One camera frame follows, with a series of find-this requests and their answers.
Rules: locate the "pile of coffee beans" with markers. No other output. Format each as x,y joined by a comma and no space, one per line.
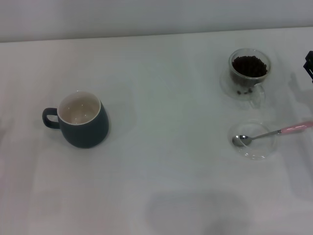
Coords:
249,65

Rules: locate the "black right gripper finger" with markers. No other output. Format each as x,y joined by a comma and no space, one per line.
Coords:
311,55
308,64

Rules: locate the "small clear glass dish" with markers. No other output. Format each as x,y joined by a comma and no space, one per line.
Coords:
264,149

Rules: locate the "clear glass saucer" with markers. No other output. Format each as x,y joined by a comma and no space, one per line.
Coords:
226,89

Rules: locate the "dark green ceramic mug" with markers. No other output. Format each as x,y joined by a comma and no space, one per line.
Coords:
83,137

